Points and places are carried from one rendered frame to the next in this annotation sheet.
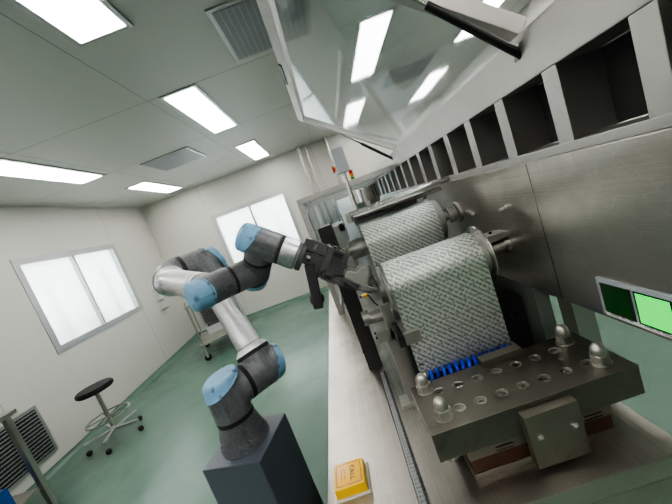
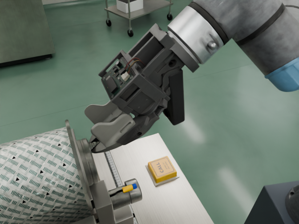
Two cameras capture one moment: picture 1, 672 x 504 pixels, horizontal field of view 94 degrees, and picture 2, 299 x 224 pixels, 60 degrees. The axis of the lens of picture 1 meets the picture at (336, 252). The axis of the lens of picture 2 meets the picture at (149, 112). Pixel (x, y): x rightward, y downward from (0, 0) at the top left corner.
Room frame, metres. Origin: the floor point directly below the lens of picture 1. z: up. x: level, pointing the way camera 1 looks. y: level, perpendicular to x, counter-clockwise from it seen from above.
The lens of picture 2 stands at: (1.07, -0.09, 1.59)
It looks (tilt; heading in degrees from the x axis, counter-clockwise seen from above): 41 degrees down; 156
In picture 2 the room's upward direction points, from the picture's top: straight up
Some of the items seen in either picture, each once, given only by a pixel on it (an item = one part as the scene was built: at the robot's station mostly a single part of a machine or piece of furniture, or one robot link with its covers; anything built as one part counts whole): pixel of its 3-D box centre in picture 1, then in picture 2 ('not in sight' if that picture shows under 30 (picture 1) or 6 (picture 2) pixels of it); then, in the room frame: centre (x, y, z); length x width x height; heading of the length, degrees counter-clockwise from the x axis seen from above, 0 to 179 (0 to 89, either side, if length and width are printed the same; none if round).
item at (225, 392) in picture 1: (228, 392); not in sight; (0.93, 0.47, 1.07); 0.13 x 0.12 x 0.14; 131
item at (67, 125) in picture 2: (386, 287); (78, 164); (0.79, -0.09, 1.25); 0.15 x 0.01 x 0.15; 178
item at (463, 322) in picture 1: (455, 328); not in sight; (0.73, -0.21, 1.11); 0.23 x 0.01 x 0.18; 88
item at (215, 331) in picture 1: (211, 318); not in sight; (5.03, 2.27, 0.51); 0.91 x 0.58 x 1.02; 22
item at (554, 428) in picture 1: (555, 432); not in sight; (0.51, -0.26, 0.96); 0.10 x 0.03 x 0.11; 88
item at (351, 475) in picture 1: (350, 477); (162, 169); (0.64, 0.14, 0.91); 0.07 x 0.07 x 0.02; 88
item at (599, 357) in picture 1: (598, 352); not in sight; (0.56, -0.41, 1.05); 0.04 x 0.04 x 0.04
